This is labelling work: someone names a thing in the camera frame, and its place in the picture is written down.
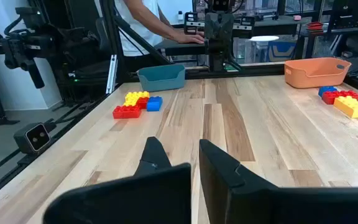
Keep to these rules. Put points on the pink sponge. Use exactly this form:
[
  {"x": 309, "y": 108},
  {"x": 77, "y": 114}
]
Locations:
[{"x": 297, "y": 17}]

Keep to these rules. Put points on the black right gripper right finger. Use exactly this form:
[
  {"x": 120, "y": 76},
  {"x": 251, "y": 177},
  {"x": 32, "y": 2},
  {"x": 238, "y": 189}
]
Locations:
[{"x": 259, "y": 202}]

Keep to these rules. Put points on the black desk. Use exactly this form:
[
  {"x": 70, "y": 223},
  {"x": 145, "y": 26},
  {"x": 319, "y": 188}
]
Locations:
[{"x": 275, "y": 26}]

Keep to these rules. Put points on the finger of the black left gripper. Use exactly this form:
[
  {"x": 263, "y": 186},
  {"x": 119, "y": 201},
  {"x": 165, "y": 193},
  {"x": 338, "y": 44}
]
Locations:
[
  {"x": 244, "y": 25},
  {"x": 194, "y": 25}
]

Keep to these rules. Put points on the small red toy brick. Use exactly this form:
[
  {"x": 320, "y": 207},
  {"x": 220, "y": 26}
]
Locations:
[{"x": 142, "y": 102}]

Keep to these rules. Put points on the white round tabletop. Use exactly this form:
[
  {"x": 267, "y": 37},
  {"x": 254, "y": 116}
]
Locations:
[{"x": 263, "y": 38}]

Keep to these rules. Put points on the red stacked bowls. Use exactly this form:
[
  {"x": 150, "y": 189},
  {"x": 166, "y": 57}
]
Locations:
[{"x": 315, "y": 25}]

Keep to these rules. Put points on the small grey stereo camera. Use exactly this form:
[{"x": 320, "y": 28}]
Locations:
[{"x": 33, "y": 138}]

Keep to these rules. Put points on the small white bottle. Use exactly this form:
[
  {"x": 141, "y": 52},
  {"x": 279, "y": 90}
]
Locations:
[{"x": 180, "y": 15}]

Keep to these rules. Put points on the slate blue plastic bin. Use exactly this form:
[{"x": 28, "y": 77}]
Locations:
[{"x": 162, "y": 77}]

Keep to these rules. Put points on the blue chair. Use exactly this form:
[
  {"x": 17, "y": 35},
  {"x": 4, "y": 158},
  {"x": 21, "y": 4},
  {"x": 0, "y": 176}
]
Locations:
[{"x": 280, "y": 51}]

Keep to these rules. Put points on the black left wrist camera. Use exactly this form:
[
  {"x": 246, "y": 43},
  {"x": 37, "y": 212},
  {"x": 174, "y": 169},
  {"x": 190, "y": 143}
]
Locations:
[{"x": 221, "y": 4}]

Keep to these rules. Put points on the blue toy brick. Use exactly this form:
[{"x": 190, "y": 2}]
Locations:
[
  {"x": 326, "y": 90},
  {"x": 154, "y": 103}
]

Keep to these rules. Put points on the orange plastic bin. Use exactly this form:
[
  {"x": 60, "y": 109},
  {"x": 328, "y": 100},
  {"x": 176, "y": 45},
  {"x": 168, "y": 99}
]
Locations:
[{"x": 315, "y": 73}]

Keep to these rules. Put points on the person's hand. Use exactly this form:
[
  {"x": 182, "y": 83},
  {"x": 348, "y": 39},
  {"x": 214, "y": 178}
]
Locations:
[{"x": 191, "y": 39}]

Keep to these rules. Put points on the person's forearm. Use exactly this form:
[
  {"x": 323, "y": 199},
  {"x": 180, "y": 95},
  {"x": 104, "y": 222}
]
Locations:
[{"x": 163, "y": 26}]

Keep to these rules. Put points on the black equipment rack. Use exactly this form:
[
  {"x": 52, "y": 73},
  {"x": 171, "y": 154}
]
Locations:
[{"x": 353, "y": 15}]

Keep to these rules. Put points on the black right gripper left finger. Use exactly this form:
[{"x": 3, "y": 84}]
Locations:
[{"x": 120, "y": 199}]

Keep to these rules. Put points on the person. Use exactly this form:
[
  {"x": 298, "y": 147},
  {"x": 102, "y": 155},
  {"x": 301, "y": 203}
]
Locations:
[{"x": 138, "y": 28}]

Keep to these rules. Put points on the silver aluminium bracket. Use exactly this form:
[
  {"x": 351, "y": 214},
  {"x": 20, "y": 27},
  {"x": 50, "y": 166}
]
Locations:
[{"x": 112, "y": 74}]

